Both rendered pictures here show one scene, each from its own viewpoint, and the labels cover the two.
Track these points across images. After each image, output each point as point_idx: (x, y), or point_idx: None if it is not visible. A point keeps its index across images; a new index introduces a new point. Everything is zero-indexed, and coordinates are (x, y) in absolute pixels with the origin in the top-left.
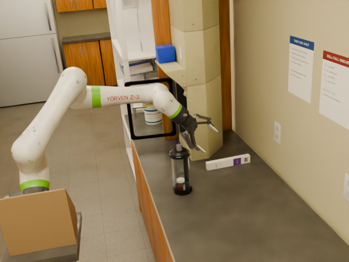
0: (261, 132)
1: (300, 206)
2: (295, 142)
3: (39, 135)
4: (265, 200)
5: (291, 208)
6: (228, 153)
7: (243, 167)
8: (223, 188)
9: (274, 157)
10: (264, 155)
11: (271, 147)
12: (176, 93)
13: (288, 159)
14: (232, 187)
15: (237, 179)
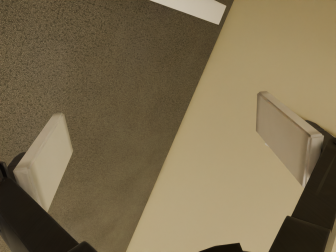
0: (323, 2)
1: (121, 237)
2: (262, 239)
3: None
4: (86, 218)
5: (105, 243)
6: None
7: (162, 36)
8: (14, 147)
9: (231, 85)
10: (242, 8)
11: (263, 72)
12: None
13: (223, 169)
14: None
15: (99, 99)
